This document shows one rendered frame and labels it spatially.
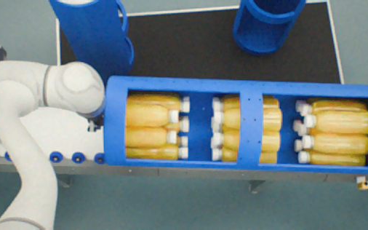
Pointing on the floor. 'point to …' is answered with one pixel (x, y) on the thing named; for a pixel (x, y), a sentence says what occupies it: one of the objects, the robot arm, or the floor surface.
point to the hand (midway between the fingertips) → (99, 121)
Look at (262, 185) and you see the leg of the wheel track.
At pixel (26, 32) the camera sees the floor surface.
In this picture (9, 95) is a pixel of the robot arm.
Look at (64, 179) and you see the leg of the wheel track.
